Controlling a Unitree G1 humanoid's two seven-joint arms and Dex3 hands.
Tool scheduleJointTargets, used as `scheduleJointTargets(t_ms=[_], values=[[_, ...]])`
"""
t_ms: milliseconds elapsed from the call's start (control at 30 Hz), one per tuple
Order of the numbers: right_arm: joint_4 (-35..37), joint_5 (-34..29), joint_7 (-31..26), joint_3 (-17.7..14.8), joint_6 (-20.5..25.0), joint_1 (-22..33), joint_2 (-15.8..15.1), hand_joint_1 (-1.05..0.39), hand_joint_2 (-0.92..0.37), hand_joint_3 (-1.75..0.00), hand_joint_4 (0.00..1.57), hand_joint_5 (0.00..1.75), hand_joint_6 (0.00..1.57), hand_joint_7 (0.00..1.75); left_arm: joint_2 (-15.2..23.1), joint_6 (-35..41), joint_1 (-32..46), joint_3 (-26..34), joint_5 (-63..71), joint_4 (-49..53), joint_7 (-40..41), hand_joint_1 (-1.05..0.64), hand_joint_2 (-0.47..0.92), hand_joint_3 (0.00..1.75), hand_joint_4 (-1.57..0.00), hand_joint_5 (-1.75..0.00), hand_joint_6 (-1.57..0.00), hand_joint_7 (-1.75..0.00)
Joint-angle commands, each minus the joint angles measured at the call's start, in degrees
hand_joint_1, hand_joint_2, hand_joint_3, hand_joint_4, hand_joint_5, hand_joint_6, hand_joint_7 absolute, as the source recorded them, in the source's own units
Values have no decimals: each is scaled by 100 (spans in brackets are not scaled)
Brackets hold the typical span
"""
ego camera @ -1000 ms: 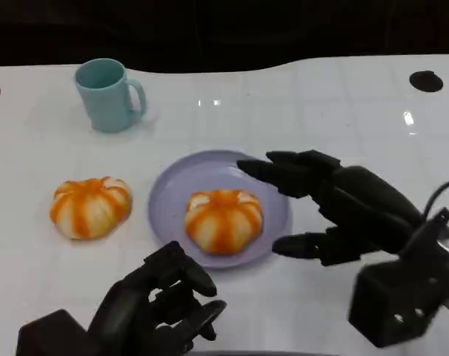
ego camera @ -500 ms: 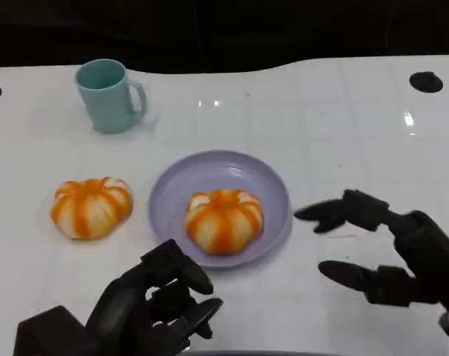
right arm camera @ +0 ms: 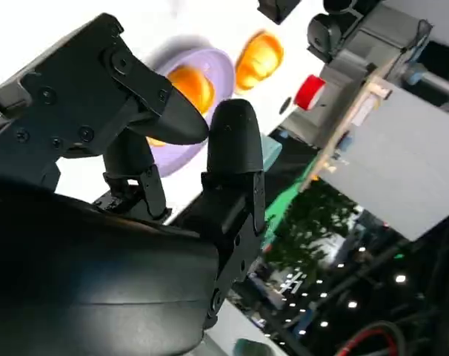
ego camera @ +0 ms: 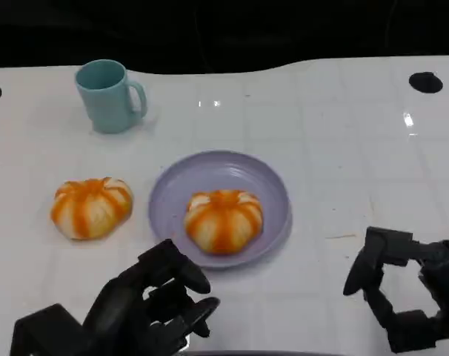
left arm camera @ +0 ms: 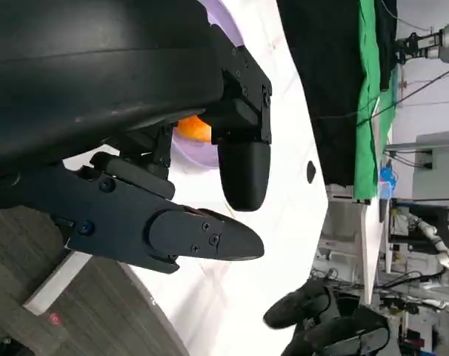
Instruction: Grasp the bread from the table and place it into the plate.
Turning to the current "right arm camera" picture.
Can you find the orange and white bread roll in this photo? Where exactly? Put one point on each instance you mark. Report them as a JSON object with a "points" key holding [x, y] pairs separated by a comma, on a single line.
{"points": [[258, 63], [191, 87]]}

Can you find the grey machine housing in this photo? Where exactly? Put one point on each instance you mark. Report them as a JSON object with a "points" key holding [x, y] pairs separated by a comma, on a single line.
{"points": [[380, 33]]}

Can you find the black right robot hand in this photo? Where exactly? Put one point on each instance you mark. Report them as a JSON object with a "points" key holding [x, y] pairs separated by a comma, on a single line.
{"points": [[80, 267]]}

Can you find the lilac plate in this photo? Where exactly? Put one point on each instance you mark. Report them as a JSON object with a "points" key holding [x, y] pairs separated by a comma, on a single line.
{"points": [[221, 74]]}

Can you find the red emergency stop button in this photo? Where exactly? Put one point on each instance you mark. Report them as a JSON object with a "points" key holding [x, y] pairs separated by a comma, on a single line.
{"points": [[309, 92]]}

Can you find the green cloth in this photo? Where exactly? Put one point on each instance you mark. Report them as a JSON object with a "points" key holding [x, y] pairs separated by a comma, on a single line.
{"points": [[291, 200]]}

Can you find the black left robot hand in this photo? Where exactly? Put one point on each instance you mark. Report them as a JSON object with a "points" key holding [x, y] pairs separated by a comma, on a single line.
{"points": [[280, 9]]}

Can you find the grey flat panel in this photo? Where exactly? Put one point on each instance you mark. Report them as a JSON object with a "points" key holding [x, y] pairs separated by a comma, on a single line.
{"points": [[395, 167]]}

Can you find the black cylinder machine part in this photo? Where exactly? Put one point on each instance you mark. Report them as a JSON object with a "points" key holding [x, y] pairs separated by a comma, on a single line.
{"points": [[328, 35]]}

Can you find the pale green mug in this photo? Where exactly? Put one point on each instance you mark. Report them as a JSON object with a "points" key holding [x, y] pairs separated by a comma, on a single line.
{"points": [[272, 155]]}

